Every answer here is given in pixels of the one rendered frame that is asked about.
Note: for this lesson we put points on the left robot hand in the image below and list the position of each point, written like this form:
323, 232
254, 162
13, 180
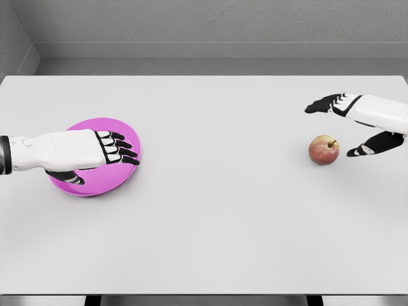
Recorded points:
73, 150

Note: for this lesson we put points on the red yellow apple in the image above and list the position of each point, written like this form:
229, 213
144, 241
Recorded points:
323, 149

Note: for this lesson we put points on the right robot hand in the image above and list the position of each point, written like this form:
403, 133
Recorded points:
373, 111

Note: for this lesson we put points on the pink round plate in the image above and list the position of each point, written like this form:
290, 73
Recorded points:
108, 178

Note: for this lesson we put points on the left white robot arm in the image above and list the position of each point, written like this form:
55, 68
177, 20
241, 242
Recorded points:
19, 153

